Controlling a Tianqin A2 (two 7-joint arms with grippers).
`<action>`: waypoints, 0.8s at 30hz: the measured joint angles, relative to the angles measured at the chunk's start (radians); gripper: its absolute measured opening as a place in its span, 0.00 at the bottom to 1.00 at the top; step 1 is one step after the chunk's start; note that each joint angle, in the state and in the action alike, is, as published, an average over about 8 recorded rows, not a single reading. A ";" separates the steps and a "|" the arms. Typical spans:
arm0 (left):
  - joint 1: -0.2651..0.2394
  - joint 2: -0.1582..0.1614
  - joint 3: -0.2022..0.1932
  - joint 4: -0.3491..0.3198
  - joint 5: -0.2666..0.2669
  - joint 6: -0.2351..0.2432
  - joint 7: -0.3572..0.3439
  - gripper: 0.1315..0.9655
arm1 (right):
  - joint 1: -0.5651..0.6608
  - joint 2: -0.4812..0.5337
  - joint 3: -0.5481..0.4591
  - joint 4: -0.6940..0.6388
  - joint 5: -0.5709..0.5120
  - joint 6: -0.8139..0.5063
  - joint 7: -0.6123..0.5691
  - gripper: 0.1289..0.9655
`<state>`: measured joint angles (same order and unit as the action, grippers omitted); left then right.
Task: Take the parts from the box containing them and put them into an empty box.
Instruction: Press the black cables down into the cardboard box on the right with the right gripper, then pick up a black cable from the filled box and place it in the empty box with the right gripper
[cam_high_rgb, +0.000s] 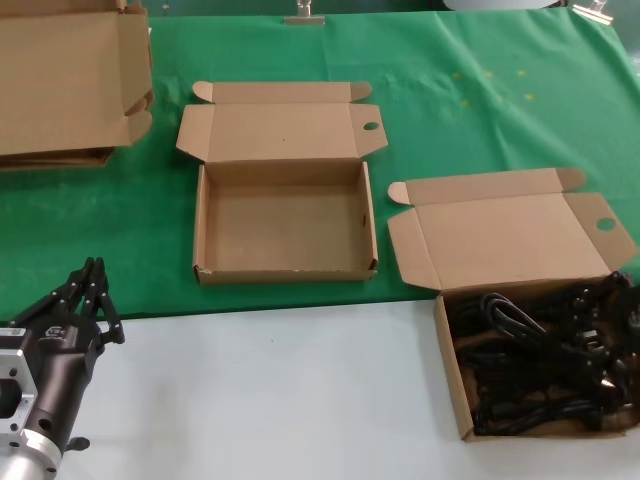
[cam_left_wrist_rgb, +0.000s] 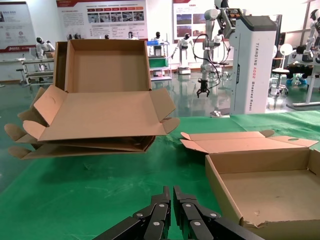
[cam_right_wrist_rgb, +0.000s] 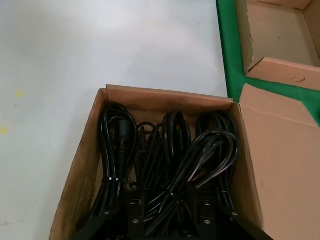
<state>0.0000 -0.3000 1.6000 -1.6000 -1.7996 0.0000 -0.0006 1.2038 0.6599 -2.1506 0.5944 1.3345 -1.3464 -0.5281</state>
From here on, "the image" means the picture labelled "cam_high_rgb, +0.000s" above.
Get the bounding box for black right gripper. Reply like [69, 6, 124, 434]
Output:
[602, 272, 640, 361]

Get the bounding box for green tablecloth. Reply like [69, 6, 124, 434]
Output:
[0, 9, 640, 321]

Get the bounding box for silver metal camera bracket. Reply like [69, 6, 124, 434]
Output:
[0, 348, 40, 436]

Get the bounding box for pile of black cables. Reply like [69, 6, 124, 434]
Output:
[444, 279, 640, 436]

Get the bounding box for grey round base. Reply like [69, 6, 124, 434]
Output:
[442, 0, 559, 12]

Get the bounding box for open brown cardboard box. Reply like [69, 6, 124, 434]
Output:
[174, 81, 390, 287]
[386, 167, 639, 442]

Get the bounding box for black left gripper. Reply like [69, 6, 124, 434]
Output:
[9, 257, 126, 446]

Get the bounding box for stack of flat cardboard boxes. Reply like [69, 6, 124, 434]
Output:
[0, 0, 154, 160]

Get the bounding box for metal binder clip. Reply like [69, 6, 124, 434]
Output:
[283, 0, 326, 26]
[571, 0, 615, 26]

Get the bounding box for stacked flat cardboard boxes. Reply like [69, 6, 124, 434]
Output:
[0, 144, 116, 173]

